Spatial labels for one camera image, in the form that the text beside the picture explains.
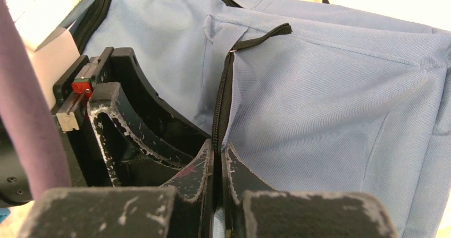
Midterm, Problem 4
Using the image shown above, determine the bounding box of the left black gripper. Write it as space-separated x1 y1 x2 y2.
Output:
1 47 210 207

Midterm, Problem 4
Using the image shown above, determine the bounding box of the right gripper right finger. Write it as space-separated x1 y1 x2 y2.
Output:
221 144 398 237

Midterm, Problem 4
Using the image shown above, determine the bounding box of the blue student backpack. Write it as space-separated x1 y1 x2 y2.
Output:
73 0 450 237

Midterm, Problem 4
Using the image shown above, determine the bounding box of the blue small block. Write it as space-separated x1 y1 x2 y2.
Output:
0 208 11 224

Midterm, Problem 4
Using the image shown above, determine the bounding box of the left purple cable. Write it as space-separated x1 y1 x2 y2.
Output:
0 0 72 201

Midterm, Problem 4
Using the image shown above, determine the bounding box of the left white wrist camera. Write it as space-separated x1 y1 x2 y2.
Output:
5 0 94 108

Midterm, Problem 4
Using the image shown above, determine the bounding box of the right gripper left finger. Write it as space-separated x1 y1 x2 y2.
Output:
18 140 214 237

